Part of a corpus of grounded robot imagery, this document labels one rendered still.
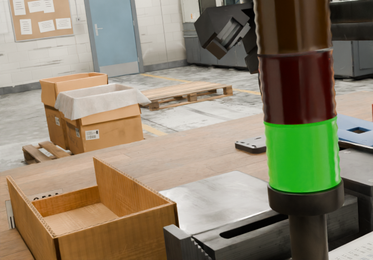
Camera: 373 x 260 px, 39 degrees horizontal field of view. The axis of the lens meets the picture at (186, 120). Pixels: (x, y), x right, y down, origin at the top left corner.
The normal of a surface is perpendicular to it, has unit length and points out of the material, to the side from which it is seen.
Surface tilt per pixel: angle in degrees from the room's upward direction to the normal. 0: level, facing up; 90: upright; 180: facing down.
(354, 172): 0
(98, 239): 90
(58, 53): 90
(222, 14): 65
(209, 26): 91
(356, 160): 0
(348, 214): 90
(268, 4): 76
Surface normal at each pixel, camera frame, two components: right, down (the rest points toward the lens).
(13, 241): -0.11, -0.97
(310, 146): 0.00, -0.05
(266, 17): -0.78, -0.04
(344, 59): -0.90, 0.18
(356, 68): 0.40, 0.13
